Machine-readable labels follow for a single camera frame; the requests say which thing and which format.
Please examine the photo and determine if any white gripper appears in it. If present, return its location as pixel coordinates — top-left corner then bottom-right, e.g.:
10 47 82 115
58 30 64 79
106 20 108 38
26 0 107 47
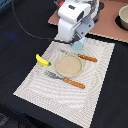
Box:
58 18 79 42

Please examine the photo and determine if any light blue milk carton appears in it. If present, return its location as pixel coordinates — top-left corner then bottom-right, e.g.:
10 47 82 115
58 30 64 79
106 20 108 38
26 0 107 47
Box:
72 38 84 50

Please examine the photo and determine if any yellow toy banana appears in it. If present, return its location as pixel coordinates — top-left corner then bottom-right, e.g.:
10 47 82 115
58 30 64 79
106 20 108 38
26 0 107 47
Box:
36 54 51 66

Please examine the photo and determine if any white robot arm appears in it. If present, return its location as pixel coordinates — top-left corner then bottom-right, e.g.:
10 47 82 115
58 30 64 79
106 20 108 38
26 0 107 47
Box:
58 0 100 42

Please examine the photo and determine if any grey toy pot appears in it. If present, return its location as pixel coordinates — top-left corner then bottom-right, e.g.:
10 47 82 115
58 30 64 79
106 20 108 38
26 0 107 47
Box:
54 0 65 16

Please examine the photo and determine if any round wooden plate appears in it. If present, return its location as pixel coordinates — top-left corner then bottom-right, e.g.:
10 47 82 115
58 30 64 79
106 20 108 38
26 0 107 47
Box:
56 54 83 78

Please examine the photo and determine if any pink toy stove top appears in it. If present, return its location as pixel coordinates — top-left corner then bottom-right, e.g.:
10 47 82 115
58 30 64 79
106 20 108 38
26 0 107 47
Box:
48 0 128 43

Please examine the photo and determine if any beige woven placemat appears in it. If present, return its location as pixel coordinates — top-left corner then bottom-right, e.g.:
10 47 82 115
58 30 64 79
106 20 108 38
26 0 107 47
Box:
14 38 114 128

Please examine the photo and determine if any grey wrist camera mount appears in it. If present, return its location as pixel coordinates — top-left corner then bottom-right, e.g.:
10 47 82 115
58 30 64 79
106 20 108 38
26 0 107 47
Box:
72 16 94 42

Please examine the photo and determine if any toy knife wooden handle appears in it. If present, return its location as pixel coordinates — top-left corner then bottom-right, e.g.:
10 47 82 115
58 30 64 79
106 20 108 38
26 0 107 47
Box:
59 48 99 63

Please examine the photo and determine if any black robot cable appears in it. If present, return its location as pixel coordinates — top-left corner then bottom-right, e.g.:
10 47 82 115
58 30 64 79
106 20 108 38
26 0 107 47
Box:
11 0 73 45

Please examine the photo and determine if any toy fork wooden handle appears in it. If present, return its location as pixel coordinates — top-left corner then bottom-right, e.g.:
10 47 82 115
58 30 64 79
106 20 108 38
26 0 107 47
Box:
44 70 86 90

